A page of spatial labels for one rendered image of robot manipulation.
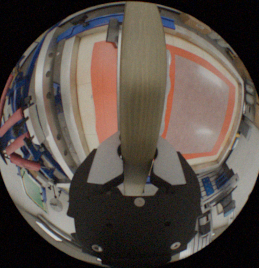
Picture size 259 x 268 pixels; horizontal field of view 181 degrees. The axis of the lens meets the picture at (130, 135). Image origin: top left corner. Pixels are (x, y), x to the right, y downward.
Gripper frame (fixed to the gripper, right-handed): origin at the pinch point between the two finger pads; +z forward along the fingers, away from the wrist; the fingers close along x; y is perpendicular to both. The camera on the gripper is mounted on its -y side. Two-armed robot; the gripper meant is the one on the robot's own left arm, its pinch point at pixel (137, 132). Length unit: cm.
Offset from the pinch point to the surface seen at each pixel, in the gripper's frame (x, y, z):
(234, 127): 54, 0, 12
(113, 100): -5.8, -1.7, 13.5
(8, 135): -81, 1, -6
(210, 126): 29.5, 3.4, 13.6
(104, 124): -8.8, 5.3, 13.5
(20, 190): -414, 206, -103
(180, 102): 12.9, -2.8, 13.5
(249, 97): 325, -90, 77
